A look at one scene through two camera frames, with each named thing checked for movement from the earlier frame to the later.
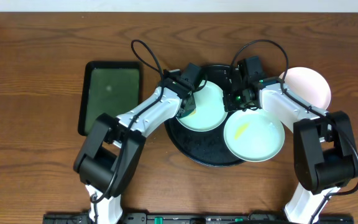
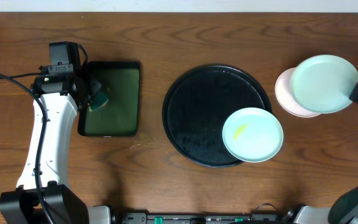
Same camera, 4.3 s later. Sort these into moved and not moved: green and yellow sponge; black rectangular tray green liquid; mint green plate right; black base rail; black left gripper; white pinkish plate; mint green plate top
Moved: mint green plate top; black left gripper; white pinkish plate; green and yellow sponge
Not moved: mint green plate right; black base rail; black rectangular tray green liquid
